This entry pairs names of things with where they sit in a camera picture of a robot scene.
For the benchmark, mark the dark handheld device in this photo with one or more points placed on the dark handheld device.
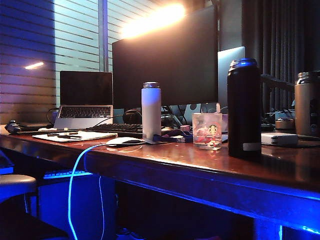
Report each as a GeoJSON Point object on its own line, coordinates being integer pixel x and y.
{"type": "Point", "coordinates": [12, 127]}

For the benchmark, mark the white notepad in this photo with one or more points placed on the white notepad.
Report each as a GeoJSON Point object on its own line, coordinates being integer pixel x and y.
{"type": "Point", "coordinates": [93, 136]}

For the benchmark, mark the black computer mouse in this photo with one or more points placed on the black computer mouse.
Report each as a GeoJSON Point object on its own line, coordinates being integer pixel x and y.
{"type": "Point", "coordinates": [167, 130]}

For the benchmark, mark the silver laptop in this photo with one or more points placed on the silver laptop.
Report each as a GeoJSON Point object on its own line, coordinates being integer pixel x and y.
{"type": "Point", "coordinates": [86, 87]}

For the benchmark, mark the champagne gold thermos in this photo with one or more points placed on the champagne gold thermos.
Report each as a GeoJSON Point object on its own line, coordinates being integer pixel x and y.
{"type": "Point", "coordinates": [305, 107]}

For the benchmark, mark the silver display back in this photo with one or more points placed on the silver display back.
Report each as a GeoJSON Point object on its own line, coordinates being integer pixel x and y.
{"type": "Point", "coordinates": [225, 75]}

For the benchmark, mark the black headphones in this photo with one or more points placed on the black headphones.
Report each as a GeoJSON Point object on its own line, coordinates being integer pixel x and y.
{"type": "Point", "coordinates": [132, 116]}

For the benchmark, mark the small pink box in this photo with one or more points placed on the small pink box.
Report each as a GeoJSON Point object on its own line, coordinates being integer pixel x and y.
{"type": "Point", "coordinates": [185, 128]}

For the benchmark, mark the backlit keyboard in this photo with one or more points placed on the backlit keyboard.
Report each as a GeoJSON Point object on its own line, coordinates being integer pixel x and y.
{"type": "Point", "coordinates": [67, 174]}

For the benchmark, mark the grey metal bar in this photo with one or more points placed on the grey metal bar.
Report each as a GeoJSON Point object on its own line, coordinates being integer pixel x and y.
{"type": "Point", "coordinates": [277, 82]}

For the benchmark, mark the white power adapter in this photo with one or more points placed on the white power adapter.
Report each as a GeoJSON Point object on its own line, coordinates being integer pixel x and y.
{"type": "Point", "coordinates": [278, 139]}

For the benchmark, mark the black thermos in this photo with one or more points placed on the black thermos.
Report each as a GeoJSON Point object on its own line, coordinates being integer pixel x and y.
{"type": "Point", "coordinates": [243, 112]}

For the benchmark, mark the round stool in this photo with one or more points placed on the round stool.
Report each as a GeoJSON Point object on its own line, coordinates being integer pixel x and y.
{"type": "Point", "coordinates": [16, 183]}

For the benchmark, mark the silver monitor stand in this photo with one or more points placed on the silver monitor stand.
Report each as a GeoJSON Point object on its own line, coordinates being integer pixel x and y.
{"type": "Point", "coordinates": [190, 115]}

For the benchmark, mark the black pen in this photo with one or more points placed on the black pen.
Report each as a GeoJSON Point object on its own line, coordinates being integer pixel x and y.
{"type": "Point", "coordinates": [62, 134]}
{"type": "Point", "coordinates": [69, 137]}

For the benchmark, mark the metal window post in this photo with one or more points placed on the metal window post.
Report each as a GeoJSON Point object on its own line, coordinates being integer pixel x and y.
{"type": "Point", "coordinates": [103, 35]}

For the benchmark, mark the large black monitor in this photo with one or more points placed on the large black monitor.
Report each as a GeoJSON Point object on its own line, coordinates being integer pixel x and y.
{"type": "Point", "coordinates": [165, 70]}

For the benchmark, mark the black keyboard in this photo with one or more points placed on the black keyboard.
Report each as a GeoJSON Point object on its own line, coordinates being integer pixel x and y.
{"type": "Point", "coordinates": [116, 128]}

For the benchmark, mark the glass cup with logo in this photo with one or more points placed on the glass cup with logo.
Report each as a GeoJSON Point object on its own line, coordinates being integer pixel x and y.
{"type": "Point", "coordinates": [207, 132]}

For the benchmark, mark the gold thermos lid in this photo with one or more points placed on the gold thermos lid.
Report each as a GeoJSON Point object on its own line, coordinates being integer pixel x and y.
{"type": "Point", "coordinates": [285, 124]}

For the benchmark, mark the printed booklet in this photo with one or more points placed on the printed booklet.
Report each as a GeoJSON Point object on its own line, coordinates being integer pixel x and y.
{"type": "Point", "coordinates": [224, 138]}

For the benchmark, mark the white thermos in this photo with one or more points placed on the white thermos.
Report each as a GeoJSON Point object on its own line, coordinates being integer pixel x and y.
{"type": "Point", "coordinates": [151, 112]}

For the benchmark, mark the white flat mouse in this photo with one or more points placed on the white flat mouse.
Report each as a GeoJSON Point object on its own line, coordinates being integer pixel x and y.
{"type": "Point", "coordinates": [123, 141]}

